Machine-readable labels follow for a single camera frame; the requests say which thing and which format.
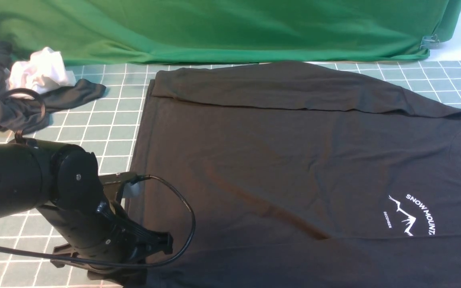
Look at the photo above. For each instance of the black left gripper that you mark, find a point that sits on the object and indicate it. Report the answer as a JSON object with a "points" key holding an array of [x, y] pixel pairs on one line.
{"points": [[94, 237]]}

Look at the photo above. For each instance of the dark gray long-sleeve top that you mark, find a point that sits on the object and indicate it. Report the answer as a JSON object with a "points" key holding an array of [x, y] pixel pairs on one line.
{"points": [[302, 176]]}

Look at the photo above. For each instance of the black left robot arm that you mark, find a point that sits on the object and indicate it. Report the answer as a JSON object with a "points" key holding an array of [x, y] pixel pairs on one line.
{"points": [[62, 182]]}

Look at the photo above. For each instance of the teal checkered tablecloth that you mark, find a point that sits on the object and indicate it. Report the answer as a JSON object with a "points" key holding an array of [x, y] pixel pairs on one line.
{"points": [[109, 127]]}

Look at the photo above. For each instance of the crumpled dark gray garment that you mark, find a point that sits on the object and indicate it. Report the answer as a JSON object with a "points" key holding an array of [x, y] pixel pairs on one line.
{"points": [[30, 115]]}

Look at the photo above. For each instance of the crumpled white cloth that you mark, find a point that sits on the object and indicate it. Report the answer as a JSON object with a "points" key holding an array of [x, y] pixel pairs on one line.
{"points": [[43, 72]]}

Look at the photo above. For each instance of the metal binder clip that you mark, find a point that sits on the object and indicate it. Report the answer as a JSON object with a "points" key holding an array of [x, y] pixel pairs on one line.
{"points": [[430, 42]]}

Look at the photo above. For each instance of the green backdrop cloth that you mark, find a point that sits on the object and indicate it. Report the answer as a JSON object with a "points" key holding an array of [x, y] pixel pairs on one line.
{"points": [[226, 31]]}

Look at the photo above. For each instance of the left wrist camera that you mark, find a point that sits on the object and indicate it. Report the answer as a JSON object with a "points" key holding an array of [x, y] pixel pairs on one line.
{"points": [[122, 185]]}

